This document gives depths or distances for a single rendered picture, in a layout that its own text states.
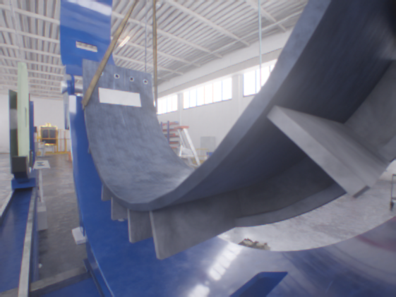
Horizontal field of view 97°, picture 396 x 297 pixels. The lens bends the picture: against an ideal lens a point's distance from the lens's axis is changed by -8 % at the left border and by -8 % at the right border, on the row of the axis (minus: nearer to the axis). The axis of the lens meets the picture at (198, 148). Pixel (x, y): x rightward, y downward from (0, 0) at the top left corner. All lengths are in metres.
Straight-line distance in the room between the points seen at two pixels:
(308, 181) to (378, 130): 0.27
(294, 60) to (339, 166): 0.16
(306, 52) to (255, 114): 0.11
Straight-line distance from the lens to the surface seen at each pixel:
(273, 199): 0.89
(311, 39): 0.32
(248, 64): 13.44
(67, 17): 3.95
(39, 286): 1.95
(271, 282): 1.27
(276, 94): 0.32
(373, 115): 0.76
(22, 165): 4.30
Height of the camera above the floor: 1.66
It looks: 2 degrees down
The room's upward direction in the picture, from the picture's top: straight up
